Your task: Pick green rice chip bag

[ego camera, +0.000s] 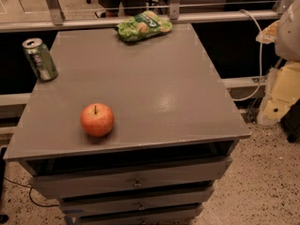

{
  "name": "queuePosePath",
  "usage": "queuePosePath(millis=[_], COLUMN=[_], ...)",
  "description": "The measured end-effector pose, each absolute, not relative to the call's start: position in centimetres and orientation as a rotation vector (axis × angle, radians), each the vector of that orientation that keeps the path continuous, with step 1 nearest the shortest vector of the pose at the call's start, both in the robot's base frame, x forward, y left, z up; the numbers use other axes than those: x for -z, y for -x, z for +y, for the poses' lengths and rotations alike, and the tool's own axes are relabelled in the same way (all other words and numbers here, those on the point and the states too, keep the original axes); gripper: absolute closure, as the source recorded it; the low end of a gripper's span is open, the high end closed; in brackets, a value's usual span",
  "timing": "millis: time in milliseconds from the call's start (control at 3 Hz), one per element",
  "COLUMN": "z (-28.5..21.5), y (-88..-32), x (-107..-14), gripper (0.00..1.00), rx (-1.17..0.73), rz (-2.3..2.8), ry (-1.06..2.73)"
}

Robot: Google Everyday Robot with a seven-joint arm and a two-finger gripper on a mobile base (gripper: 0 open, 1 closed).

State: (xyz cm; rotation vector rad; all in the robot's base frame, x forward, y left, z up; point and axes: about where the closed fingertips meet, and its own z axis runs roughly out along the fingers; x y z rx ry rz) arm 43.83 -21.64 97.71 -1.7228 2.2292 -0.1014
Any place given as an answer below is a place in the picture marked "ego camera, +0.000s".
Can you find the green rice chip bag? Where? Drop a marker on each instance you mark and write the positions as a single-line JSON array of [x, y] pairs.
[[142, 26]]

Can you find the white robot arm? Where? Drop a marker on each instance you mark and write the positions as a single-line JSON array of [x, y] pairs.
[[282, 88]]

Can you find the grey drawer cabinet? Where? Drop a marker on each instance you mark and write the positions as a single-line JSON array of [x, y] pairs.
[[175, 126]]

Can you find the red apple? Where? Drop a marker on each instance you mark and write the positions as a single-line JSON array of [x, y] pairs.
[[97, 119]]

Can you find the top drawer knob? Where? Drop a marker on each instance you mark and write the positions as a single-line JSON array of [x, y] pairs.
[[137, 184]]

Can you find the drawer knob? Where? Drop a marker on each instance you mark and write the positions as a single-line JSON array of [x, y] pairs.
[[141, 208], [137, 184]]

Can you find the middle drawer knob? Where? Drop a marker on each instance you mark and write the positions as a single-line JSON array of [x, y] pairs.
[[141, 208]]

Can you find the green soda can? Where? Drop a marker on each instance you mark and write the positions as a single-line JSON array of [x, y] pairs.
[[40, 59]]

